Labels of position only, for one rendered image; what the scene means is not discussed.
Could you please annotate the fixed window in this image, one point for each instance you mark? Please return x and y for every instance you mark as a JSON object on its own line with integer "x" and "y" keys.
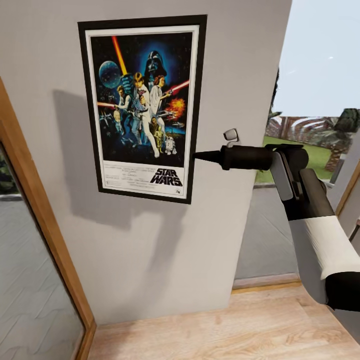
{"x": 316, "y": 103}

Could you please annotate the poster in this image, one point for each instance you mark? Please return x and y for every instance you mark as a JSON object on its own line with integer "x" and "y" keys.
{"x": 143, "y": 79}

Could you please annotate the door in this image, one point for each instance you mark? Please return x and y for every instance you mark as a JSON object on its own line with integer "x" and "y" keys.
{"x": 44, "y": 312}

